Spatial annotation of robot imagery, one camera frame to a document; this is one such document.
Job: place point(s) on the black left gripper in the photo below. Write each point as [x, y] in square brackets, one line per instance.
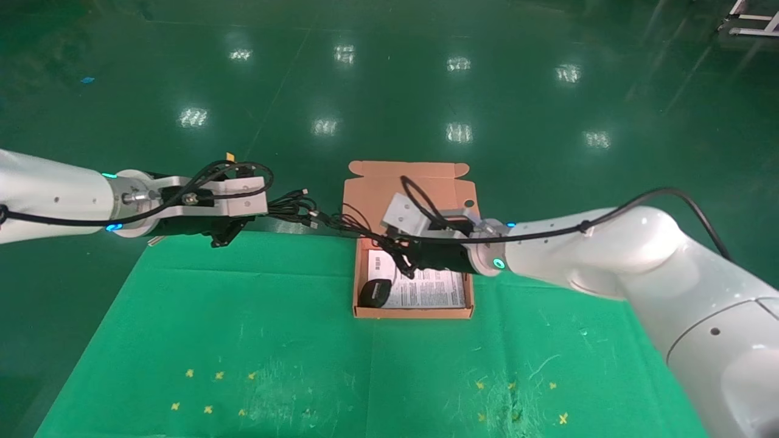
[188, 225]

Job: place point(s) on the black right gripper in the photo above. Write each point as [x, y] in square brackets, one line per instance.
[444, 255]

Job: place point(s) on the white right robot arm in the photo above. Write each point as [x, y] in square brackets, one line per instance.
[639, 255]

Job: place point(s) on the orange cardboard box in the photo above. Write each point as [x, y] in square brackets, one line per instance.
[371, 188]

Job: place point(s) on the white printed instruction sheet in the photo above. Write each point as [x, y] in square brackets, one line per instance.
[432, 295]

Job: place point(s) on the green cloth mat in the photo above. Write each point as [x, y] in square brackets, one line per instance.
[243, 316]

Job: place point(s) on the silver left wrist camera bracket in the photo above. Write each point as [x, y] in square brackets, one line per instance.
[243, 204]

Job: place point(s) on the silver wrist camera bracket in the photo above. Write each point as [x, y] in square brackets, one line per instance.
[243, 204]
[405, 213]

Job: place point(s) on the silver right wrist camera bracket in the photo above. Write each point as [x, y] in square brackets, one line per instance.
[405, 213]

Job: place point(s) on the white metal frame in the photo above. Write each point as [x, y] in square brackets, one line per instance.
[754, 30]

